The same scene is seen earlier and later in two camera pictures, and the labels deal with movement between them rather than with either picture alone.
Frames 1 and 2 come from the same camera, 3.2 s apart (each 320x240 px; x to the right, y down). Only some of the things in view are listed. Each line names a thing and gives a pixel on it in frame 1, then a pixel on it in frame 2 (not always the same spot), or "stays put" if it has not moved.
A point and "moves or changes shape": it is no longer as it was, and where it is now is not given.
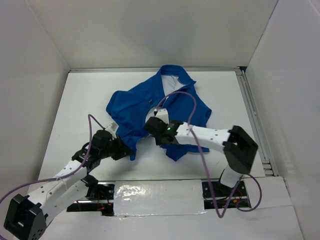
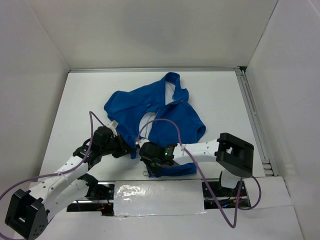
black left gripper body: (114, 149) stays put
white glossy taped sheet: (158, 197) stays put
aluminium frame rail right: (252, 109) stays put
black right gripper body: (158, 141) → (154, 166)
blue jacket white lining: (173, 90) moves or changes shape
